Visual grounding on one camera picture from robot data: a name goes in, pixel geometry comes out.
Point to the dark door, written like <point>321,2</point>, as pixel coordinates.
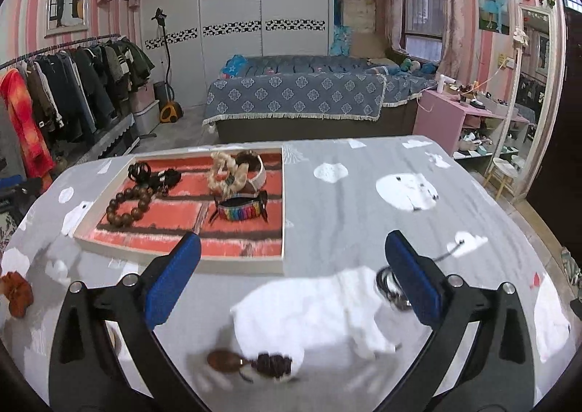
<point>568,121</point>

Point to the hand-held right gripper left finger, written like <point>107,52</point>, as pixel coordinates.
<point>175,275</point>

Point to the white storage box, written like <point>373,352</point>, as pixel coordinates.
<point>145,114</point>

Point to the orange scrunchie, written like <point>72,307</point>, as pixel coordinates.
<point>18,294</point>

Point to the yellow garment steamer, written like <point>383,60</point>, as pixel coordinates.
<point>170,113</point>

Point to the row of hanging clothes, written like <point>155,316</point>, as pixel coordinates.
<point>91,75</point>

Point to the barred window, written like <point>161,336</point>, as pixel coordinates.
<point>423,7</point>

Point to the metal clothes rack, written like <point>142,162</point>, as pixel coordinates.
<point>68,43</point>

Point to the pink cabinet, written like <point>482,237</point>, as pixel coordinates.
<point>439,116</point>

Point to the white stool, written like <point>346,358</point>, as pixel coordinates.
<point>502,165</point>

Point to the black scrunchie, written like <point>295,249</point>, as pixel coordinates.
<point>170,176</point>

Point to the green slippers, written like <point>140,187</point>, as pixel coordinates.
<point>572,266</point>

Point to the grey polar bear tablecloth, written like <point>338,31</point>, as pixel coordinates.
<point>341,212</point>

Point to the white standing mirror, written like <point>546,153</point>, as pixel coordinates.
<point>532,112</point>

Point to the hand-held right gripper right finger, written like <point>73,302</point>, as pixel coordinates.
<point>411,275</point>

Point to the cream scrunchie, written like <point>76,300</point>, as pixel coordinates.
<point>218,175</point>

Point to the sofa with blue cover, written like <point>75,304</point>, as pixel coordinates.
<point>295,94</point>

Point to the narrow pink curtain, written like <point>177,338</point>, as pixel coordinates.
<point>393,3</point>

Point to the long pink curtain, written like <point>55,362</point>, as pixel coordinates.
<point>457,7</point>

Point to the white hair dryer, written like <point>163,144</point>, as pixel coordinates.
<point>443,82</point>

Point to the red lined jewelry tray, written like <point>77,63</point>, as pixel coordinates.
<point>254,243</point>

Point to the couple wall poster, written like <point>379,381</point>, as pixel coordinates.
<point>492,3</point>

